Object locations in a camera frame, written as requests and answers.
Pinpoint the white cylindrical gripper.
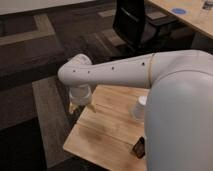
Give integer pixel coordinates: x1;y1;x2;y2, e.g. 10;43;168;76
69;85;96;113

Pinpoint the white ceramic cup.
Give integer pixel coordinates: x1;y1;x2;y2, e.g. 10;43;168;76
131;96;147;121

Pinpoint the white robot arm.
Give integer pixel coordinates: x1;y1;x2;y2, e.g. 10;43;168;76
58;50;213;171

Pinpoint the dark brown eraser block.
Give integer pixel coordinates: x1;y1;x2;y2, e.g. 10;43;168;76
132;137;145;158

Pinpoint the black office chair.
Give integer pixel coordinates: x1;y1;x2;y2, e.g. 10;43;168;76
113;0;177;54

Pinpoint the blue round disc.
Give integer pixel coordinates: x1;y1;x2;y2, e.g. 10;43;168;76
171;8;186;14

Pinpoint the light wooden background desk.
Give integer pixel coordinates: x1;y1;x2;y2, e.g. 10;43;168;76
148;0;213;39

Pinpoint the small dark object on desk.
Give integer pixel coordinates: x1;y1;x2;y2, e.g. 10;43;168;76
203;0;213;10

